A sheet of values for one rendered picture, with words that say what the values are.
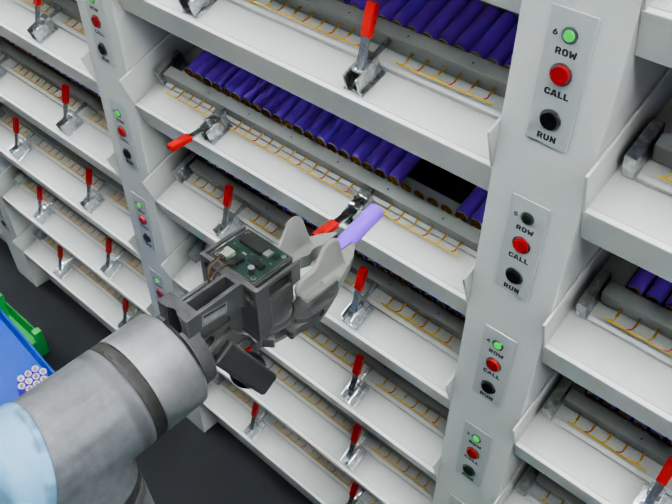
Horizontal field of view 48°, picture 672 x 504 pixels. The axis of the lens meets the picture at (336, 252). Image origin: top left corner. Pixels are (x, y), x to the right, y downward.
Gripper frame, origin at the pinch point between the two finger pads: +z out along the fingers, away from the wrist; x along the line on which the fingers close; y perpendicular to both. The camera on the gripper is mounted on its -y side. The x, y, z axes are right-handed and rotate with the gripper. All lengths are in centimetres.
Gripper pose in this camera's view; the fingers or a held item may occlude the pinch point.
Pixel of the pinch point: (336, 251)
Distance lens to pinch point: 75.4
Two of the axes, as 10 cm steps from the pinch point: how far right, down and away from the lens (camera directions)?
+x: -7.5, -4.6, 4.8
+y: 0.1, -7.3, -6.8
